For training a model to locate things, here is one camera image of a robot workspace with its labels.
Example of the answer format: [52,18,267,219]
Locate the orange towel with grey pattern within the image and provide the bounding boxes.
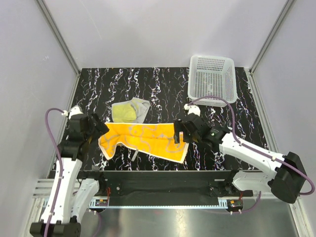
[98,122,189,163]

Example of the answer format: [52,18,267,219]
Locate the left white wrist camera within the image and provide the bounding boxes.
[61,105,83,120]

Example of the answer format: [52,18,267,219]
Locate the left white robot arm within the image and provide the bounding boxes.
[30,113,109,237]

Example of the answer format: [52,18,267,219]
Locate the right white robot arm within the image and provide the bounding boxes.
[173,114,307,204]

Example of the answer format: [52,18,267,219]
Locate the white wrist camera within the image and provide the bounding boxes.
[61,105,83,120]
[184,104,200,117]

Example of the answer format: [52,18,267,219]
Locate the aluminium frame post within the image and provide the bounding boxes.
[249,0,296,75]
[35,0,81,76]

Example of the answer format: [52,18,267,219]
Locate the right aluminium frame post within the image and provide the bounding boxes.
[249,0,296,75]

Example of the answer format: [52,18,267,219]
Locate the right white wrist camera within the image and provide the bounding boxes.
[184,104,200,117]

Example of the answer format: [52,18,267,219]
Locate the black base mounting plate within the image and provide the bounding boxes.
[78,171,254,200]

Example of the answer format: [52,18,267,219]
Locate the yellow and grey towel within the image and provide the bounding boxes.
[111,97,151,123]

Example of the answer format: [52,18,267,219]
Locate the connector block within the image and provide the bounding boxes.
[228,199,243,209]
[95,199,109,208]

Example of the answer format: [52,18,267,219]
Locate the left aluminium frame post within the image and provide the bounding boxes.
[35,0,81,76]

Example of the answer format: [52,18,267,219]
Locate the aluminium cross rail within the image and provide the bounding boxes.
[32,179,54,198]

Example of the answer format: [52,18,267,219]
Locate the white perforated plastic basket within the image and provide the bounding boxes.
[188,55,237,107]

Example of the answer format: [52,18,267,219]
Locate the right connector block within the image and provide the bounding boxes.
[228,199,243,209]

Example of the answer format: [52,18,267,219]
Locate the left connector block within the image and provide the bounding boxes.
[95,199,109,208]

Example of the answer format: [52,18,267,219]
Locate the white slotted cable duct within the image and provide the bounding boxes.
[89,197,228,209]

